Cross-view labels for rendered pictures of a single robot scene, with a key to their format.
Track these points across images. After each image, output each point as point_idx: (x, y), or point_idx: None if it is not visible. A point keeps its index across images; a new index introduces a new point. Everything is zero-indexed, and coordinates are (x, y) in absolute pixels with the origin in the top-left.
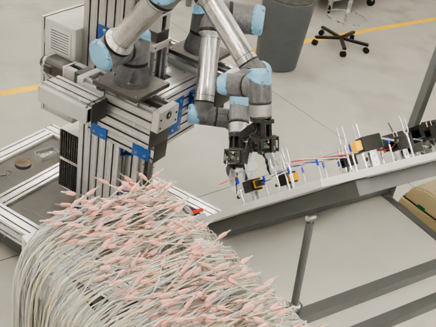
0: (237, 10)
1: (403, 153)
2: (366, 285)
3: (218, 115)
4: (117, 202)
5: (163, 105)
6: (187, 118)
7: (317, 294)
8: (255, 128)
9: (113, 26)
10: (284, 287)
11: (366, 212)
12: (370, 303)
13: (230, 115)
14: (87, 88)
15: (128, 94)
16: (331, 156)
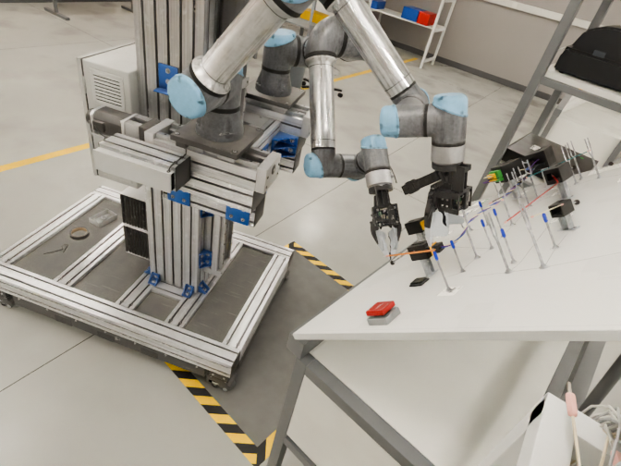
0: None
1: (559, 185)
2: (587, 355)
3: (345, 164)
4: None
5: (263, 157)
6: (309, 171)
7: (492, 358)
8: (441, 178)
9: (179, 63)
10: (457, 359)
11: None
12: (541, 354)
13: (367, 163)
14: (160, 146)
15: (225, 149)
16: (530, 203)
